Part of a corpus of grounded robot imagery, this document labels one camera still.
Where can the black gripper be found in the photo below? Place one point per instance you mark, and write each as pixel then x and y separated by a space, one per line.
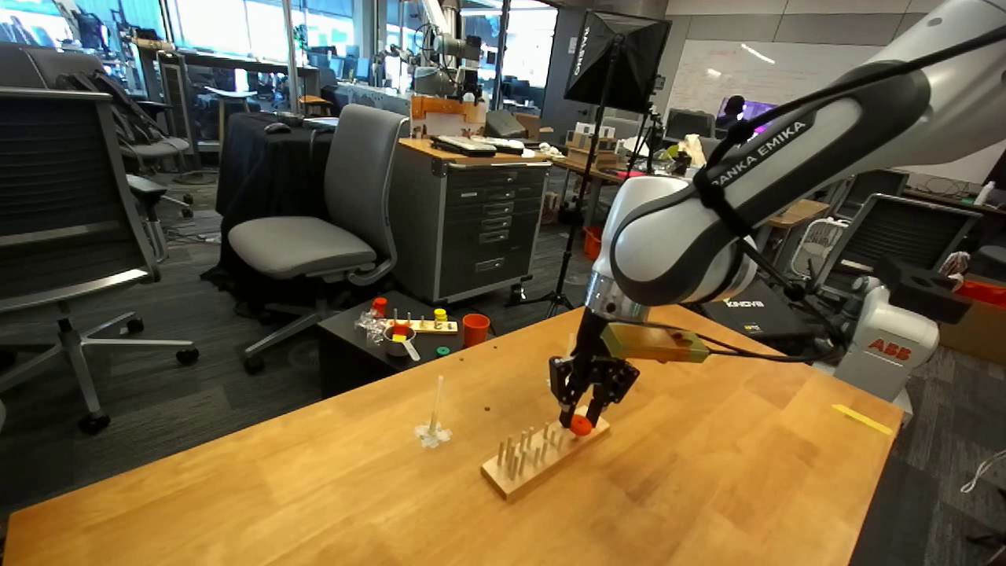
pixel 591 342

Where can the white ABB robot base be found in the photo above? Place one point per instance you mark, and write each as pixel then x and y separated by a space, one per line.
pixel 891 342

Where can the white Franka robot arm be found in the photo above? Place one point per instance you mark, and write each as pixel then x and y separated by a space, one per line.
pixel 670 240

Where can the wooden platform with clear pegs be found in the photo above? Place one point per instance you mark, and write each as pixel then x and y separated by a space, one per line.
pixel 522 474

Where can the orange cup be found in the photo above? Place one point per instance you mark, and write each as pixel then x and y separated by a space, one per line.
pixel 477 329

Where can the small yellow toy block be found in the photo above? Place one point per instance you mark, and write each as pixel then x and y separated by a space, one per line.
pixel 442 312

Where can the wooden toy board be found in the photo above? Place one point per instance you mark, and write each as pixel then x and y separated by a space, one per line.
pixel 425 326

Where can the red topped toy peg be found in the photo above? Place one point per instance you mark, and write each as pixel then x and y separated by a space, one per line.
pixel 400 335

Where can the grey drawer cabinet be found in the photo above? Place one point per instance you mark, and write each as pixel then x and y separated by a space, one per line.
pixel 467 225

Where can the small red toy block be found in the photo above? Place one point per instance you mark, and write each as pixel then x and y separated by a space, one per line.
pixel 378 307

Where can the low black side table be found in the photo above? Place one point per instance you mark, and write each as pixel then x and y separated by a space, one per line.
pixel 351 350

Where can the yellow tape strip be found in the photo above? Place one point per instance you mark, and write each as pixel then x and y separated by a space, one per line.
pixel 863 419

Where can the cardboard box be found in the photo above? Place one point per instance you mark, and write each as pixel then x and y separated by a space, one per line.
pixel 446 115

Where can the black softbox light stand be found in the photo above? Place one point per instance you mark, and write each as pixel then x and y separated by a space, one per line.
pixel 625 68

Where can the grey office chair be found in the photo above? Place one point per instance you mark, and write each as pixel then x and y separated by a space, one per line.
pixel 303 245

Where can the black mesh office chair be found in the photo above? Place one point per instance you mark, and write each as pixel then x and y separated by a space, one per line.
pixel 65 191

